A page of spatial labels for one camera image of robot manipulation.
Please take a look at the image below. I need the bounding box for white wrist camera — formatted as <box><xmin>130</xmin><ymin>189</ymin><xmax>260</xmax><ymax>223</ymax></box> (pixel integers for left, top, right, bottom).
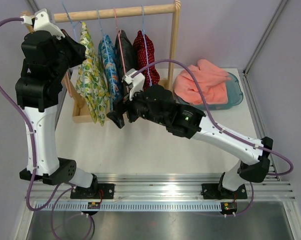
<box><xmin>20</xmin><ymin>8</ymin><xmax>65</xmax><ymax>40</ymax></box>
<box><xmin>122</xmin><ymin>68</ymin><xmax>145</xmax><ymax>101</ymax></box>

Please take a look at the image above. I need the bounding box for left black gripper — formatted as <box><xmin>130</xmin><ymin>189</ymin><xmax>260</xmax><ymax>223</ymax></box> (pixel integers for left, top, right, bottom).
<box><xmin>49</xmin><ymin>28</ymin><xmax>87</xmax><ymax>81</ymax></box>

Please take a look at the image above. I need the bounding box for yellow lemon print skirt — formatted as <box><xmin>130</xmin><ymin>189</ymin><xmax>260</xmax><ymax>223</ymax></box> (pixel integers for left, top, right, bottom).
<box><xmin>75</xmin><ymin>22</ymin><xmax>110</xmax><ymax>126</ymax></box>

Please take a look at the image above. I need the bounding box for pink pleated skirt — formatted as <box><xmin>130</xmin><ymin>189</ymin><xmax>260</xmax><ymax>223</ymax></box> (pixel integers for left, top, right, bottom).
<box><xmin>173</xmin><ymin>59</ymin><xmax>231</xmax><ymax>105</ymax></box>

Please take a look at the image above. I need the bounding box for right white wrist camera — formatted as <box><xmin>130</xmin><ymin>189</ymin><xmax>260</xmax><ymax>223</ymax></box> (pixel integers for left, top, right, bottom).
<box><xmin>122</xmin><ymin>68</ymin><xmax>145</xmax><ymax>101</ymax></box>

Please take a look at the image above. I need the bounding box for aluminium frame post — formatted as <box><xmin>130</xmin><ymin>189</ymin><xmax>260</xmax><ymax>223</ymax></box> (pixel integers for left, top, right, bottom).
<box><xmin>25</xmin><ymin>0</ymin><xmax>40</xmax><ymax>15</ymax></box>
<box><xmin>242</xmin><ymin>0</ymin><xmax>291</xmax><ymax>76</ymax></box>

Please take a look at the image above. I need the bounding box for purple cable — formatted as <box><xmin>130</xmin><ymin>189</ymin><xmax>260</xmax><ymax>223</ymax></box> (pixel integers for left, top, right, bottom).
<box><xmin>125</xmin><ymin>59</ymin><xmax>294</xmax><ymax>217</ymax></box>
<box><xmin>0</xmin><ymin>16</ymin><xmax>78</xmax><ymax>212</ymax></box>

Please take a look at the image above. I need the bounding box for red dotted skirt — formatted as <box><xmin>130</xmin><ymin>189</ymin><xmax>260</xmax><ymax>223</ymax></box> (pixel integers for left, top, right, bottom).
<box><xmin>133</xmin><ymin>30</ymin><xmax>160</xmax><ymax>90</ymax></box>

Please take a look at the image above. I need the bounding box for teal plastic tub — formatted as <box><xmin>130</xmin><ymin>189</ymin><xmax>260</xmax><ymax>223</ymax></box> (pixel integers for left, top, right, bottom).
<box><xmin>173</xmin><ymin>72</ymin><xmax>244</xmax><ymax>111</ymax></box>

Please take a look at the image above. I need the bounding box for wooden clothes rack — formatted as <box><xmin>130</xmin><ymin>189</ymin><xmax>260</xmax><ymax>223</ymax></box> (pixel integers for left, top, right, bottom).
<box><xmin>19</xmin><ymin>0</ymin><xmax>183</xmax><ymax>124</ymax></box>

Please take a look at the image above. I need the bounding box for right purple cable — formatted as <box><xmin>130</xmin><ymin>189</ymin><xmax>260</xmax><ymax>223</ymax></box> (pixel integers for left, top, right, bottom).
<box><xmin>125</xmin><ymin>59</ymin><xmax>294</xmax><ymax>217</ymax></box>

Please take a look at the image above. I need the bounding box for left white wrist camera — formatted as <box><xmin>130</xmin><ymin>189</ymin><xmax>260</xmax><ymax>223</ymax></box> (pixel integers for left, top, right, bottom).
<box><xmin>20</xmin><ymin>8</ymin><xmax>65</xmax><ymax>40</ymax></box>

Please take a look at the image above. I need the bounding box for dark grey dotted skirt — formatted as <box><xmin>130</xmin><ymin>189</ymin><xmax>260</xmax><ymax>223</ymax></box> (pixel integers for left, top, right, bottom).
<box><xmin>115</xmin><ymin>30</ymin><xmax>138</xmax><ymax>80</ymax></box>

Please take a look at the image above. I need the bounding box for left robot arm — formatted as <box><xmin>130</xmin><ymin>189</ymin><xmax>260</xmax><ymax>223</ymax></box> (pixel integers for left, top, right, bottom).
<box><xmin>15</xmin><ymin>30</ymin><xmax>115</xmax><ymax>200</ymax></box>

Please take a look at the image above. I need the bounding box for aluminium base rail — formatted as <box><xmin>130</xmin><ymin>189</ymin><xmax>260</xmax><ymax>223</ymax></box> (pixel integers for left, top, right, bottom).
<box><xmin>24</xmin><ymin>172</ymin><xmax>297</xmax><ymax>202</ymax></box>

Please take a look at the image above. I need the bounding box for slotted grey cable duct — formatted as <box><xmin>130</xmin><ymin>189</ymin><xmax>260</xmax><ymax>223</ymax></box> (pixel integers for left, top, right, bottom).
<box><xmin>43</xmin><ymin>201</ymin><xmax>222</xmax><ymax>212</ymax></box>

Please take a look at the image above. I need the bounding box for left aluminium frame post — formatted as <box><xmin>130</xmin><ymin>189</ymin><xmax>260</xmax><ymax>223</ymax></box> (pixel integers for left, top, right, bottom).
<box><xmin>25</xmin><ymin>0</ymin><xmax>40</xmax><ymax>15</ymax></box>

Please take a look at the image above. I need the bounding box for right aluminium frame post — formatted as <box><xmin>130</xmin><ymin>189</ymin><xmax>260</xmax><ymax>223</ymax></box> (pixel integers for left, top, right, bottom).
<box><xmin>242</xmin><ymin>0</ymin><xmax>291</xmax><ymax>76</ymax></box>

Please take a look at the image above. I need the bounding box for blue floral skirt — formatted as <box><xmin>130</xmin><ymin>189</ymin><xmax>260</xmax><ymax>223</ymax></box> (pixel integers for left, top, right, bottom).
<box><xmin>98</xmin><ymin>34</ymin><xmax>123</xmax><ymax>111</ymax></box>

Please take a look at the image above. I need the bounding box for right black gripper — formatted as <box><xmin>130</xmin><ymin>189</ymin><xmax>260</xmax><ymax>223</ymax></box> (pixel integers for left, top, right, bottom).
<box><xmin>107</xmin><ymin>84</ymin><xmax>169</xmax><ymax>129</ymax></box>

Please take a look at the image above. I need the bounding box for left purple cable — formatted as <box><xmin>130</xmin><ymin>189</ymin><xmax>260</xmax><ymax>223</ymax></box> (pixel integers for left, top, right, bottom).
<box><xmin>0</xmin><ymin>16</ymin><xmax>78</xmax><ymax>212</ymax></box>

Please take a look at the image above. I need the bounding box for pink wire hanger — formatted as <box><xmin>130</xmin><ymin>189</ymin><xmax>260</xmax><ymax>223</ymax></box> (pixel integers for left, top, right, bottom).
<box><xmin>62</xmin><ymin>73</ymin><xmax>73</xmax><ymax>98</ymax></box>

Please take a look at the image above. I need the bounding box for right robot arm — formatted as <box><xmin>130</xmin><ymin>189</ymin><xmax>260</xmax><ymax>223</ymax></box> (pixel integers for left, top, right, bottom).
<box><xmin>106</xmin><ymin>85</ymin><xmax>273</xmax><ymax>200</ymax></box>

